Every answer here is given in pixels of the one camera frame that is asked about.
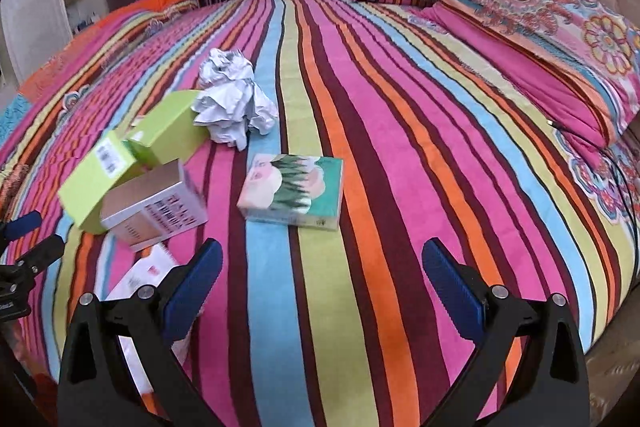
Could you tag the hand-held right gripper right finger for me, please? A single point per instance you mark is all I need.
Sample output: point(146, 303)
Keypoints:
point(450, 292)

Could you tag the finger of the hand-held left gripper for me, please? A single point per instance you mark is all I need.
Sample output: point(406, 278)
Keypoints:
point(25, 223)
point(47, 249)

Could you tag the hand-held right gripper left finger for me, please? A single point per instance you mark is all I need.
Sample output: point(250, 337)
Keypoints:
point(195, 292)

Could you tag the green box with white label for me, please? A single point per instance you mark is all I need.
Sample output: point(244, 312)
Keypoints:
point(85, 192)

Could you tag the white paper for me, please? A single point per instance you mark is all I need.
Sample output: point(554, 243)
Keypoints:
point(230, 97)

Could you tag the white flat packet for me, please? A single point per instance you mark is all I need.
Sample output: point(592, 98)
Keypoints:
point(145, 269)

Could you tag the white and brown carton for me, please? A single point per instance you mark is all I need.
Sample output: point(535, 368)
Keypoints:
point(160, 212)

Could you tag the striped bed sheet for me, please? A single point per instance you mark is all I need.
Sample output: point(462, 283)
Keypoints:
point(350, 307)

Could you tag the green peach-print box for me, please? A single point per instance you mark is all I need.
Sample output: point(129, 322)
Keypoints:
point(285, 192)

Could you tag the plain green cardboard box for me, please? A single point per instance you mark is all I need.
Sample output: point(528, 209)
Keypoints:
point(170, 127)

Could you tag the white shelf cabinet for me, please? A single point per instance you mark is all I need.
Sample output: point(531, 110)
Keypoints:
point(30, 7)

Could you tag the floral patterned pillow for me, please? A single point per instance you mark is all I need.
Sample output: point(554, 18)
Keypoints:
point(550, 32)

